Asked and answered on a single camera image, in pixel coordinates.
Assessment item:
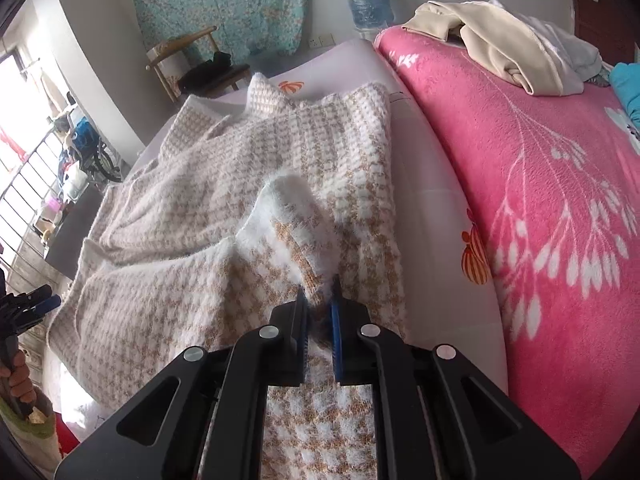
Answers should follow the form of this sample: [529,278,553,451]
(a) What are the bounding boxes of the black cloth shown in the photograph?
[177,51,233,88]

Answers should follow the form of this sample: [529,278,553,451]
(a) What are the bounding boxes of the teal floral hanging cloth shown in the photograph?
[129,0,328,61]

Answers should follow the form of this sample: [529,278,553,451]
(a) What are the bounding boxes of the cream garment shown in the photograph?
[400,1,586,97]

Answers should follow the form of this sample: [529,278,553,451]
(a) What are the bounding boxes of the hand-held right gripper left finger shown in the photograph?
[54,287,310,480]

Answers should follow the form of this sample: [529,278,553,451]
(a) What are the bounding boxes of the metal window railing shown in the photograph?
[0,127,61,301]

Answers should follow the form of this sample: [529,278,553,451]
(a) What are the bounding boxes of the beige white houndstooth sweater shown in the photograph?
[47,72,408,480]

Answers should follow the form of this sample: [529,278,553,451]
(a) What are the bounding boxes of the white patterned box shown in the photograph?
[150,42,193,91]

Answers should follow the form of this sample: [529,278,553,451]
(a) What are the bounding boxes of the dark grey board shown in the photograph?
[44,187,108,278]

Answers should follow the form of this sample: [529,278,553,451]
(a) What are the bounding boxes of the person's left hand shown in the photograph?
[9,350,37,409]

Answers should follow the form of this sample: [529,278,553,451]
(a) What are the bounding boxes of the hanging clothes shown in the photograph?
[0,125,28,161]

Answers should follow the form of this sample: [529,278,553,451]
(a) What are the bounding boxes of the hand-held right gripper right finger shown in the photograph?
[329,280,583,480]

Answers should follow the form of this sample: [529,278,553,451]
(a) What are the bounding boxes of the bed with pale pink sheet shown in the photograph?
[80,37,511,441]

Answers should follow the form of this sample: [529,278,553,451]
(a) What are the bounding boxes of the wooden chair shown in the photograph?
[145,25,253,103]

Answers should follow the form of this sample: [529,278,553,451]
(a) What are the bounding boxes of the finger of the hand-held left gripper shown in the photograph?
[7,294,62,334]
[1,285,54,311]

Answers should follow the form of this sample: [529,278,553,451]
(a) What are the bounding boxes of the person's left forearm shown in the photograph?
[0,395,58,466]

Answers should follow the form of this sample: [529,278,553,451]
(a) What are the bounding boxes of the wheelchair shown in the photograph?
[72,117,123,183]

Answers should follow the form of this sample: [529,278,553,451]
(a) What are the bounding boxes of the dark red wooden door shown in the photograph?
[570,0,640,61]

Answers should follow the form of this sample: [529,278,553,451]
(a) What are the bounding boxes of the pink floral blanket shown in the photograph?
[374,24,640,480]

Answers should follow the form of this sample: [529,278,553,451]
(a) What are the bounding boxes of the teal pillow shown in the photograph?
[607,62,640,126]

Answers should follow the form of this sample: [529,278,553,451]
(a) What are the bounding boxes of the white garment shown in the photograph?
[517,0,603,83]

